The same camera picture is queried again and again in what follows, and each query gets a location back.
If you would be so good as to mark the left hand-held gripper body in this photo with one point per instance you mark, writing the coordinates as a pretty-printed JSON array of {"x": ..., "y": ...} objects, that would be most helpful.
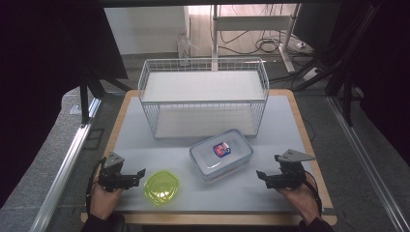
[{"x": 112, "y": 179}]

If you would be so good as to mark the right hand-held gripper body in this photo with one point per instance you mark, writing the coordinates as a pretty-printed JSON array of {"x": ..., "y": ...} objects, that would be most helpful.
[{"x": 290, "y": 177}]

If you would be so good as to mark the green plastic bowl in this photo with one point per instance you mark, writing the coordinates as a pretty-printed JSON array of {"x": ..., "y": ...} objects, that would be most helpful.
[{"x": 161, "y": 187}]

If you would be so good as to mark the clear lidded food container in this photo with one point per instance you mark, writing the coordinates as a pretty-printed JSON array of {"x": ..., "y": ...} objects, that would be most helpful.
[{"x": 222, "y": 158}]

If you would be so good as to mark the person's left hand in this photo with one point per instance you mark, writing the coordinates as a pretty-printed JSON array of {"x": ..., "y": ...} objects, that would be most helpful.
[{"x": 103, "y": 201}]

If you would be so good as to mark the white table mat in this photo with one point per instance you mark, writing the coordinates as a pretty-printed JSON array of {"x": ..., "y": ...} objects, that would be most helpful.
[{"x": 225, "y": 196}]

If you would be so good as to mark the wooden table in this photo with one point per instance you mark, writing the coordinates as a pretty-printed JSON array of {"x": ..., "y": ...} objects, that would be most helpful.
[{"x": 209, "y": 219}]

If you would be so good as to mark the black metal stand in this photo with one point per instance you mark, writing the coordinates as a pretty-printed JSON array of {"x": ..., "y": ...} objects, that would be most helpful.
[
  {"x": 84, "y": 100},
  {"x": 347, "y": 100}
]

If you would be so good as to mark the white power strip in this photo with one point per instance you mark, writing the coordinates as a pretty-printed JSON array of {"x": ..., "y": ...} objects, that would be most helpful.
[{"x": 311, "y": 74}]

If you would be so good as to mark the black curtain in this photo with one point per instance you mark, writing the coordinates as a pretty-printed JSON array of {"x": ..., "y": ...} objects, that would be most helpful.
[
  {"x": 386, "y": 64},
  {"x": 38, "y": 80}
]

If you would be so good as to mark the clear plastic bottle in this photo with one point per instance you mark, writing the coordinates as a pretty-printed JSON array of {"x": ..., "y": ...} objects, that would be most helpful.
[{"x": 184, "y": 45}]

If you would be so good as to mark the aluminium rail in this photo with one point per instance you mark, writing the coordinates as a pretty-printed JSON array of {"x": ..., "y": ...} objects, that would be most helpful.
[
  {"x": 364, "y": 161},
  {"x": 64, "y": 167}
]

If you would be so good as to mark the white desk frame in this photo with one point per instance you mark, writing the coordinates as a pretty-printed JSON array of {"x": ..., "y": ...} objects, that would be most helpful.
[{"x": 251, "y": 22}]

